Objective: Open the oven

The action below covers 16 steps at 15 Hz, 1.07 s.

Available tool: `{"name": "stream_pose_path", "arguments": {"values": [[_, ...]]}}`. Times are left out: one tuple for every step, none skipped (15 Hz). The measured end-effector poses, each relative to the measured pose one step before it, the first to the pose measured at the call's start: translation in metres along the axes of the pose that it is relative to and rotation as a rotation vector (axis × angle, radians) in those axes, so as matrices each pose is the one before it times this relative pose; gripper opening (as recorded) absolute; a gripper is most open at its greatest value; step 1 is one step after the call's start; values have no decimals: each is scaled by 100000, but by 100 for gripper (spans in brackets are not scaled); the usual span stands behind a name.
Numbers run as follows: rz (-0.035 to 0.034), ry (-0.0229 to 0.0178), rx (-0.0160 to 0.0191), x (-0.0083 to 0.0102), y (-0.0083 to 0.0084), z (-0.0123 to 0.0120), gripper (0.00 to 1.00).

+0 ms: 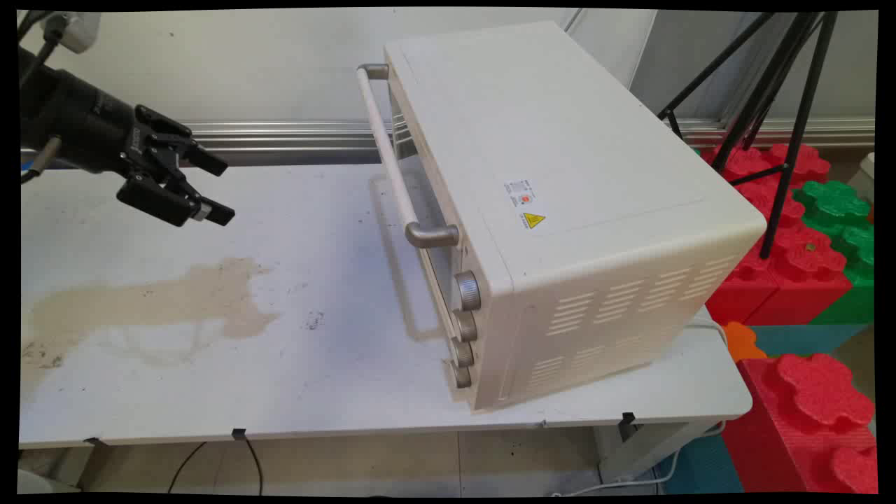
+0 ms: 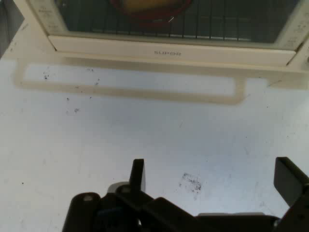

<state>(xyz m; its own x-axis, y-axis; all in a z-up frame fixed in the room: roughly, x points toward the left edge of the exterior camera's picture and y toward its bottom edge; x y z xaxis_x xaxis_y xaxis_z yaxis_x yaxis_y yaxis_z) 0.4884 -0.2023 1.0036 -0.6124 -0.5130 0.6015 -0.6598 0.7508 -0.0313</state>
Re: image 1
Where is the white table leg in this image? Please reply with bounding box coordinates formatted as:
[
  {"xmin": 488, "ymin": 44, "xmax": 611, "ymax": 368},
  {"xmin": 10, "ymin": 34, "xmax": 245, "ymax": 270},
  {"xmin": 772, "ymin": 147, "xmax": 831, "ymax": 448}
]
[{"xmin": 594, "ymin": 419, "xmax": 722, "ymax": 485}]

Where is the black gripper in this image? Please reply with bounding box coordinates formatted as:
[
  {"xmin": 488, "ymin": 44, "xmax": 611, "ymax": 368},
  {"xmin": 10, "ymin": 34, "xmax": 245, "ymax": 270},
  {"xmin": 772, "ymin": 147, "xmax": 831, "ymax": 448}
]
[{"xmin": 20, "ymin": 49, "xmax": 236, "ymax": 228}]

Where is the large red foam block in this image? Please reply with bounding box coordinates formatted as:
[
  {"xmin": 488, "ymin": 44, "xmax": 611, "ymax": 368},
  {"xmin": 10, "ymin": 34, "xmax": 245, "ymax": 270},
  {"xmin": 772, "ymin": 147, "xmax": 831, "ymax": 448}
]
[{"xmin": 721, "ymin": 353, "xmax": 877, "ymax": 495}]

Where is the green foam block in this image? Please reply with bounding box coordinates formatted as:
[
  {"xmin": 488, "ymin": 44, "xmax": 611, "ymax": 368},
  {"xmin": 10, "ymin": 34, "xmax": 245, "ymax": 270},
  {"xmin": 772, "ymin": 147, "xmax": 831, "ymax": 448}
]
[{"xmin": 793, "ymin": 180, "xmax": 876, "ymax": 325}]

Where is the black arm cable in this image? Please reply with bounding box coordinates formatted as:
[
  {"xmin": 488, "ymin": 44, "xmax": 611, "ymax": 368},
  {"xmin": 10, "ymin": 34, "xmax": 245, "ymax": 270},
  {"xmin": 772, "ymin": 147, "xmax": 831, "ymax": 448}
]
[{"xmin": 20, "ymin": 10, "xmax": 71, "ymax": 185}]

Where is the white power cable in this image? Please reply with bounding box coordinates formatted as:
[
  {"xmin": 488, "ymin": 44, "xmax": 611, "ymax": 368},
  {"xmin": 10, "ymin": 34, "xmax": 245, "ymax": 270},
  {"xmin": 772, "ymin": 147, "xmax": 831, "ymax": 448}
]
[{"xmin": 552, "ymin": 315, "xmax": 730, "ymax": 498}]

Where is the orange foam piece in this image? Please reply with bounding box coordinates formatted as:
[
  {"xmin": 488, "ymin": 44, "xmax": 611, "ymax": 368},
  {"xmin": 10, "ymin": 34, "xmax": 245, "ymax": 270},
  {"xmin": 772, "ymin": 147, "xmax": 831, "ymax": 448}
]
[{"xmin": 721, "ymin": 321, "xmax": 769, "ymax": 363}]

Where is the aluminium rail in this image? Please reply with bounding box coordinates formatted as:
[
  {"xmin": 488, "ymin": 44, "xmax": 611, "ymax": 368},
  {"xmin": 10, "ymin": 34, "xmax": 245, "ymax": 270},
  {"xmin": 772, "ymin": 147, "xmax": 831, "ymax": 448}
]
[{"xmin": 21, "ymin": 119, "xmax": 876, "ymax": 167}]

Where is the black tripod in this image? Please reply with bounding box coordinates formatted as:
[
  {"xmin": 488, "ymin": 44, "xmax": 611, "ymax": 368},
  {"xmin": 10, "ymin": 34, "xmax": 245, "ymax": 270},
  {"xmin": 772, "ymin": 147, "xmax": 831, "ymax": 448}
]
[{"xmin": 657, "ymin": 10, "xmax": 839, "ymax": 260}]

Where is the teal foam block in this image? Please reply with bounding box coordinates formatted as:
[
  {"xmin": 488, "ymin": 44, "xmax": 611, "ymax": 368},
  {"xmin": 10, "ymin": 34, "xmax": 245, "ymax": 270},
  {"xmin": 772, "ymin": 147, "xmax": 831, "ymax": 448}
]
[
  {"xmin": 657, "ymin": 426, "xmax": 744, "ymax": 495},
  {"xmin": 749, "ymin": 323, "xmax": 870, "ymax": 358}
]

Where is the white toaster oven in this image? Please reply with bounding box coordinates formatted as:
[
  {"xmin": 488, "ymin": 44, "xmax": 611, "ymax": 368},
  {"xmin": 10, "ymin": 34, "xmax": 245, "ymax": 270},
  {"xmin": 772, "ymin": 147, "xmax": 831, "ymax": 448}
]
[{"xmin": 357, "ymin": 20, "xmax": 768, "ymax": 412}]

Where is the white oven door handle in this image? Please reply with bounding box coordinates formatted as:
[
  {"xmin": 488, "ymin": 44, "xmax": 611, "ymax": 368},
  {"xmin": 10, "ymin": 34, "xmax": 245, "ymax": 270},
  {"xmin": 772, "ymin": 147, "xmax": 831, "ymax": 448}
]
[{"xmin": 357, "ymin": 63, "xmax": 461, "ymax": 250}]

